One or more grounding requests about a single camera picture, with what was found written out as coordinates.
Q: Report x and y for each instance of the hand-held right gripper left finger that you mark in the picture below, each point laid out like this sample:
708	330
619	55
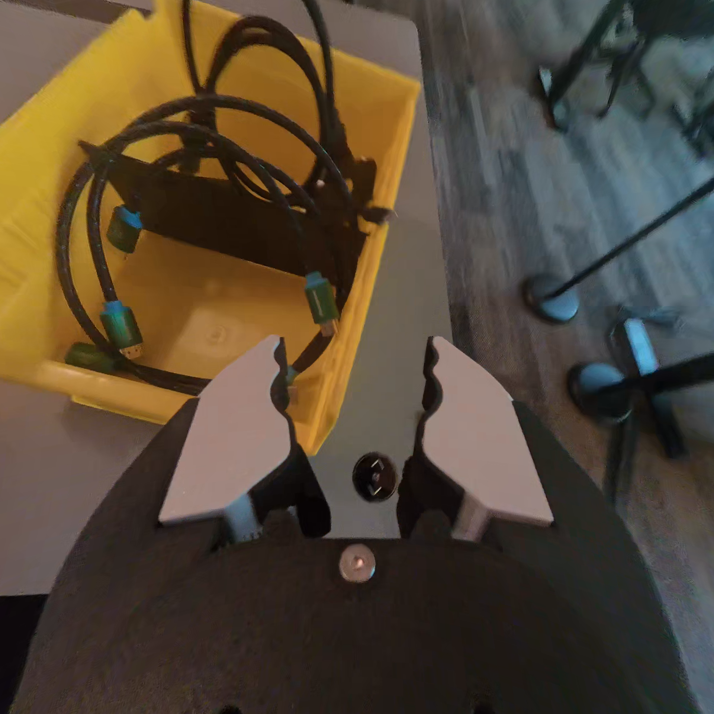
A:
234	440

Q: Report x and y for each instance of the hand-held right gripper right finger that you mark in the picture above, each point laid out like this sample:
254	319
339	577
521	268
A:
479	446

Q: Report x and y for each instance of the yellow plastic bin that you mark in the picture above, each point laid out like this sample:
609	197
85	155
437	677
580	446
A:
223	312

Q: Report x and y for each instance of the round black table grommet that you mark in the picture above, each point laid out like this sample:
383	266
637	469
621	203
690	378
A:
377	477

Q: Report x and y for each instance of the black bin divider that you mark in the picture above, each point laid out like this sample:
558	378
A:
234	217

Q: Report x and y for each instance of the black stand pole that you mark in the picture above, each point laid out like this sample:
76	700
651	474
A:
630	240

